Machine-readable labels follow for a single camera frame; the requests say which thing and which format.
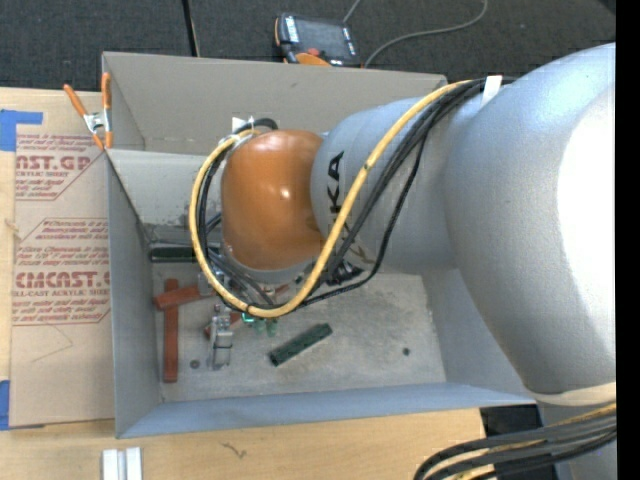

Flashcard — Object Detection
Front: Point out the red-brown flat block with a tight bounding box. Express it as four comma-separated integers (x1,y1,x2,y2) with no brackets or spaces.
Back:
203,310,243,340
162,278,181,384
152,284,217,312

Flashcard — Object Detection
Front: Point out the grey metal bin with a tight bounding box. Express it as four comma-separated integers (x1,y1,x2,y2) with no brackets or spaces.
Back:
101,51,536,440

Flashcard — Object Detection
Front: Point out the brown cardboard board red print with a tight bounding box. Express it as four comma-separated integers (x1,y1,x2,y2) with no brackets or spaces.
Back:
0,86,117,430

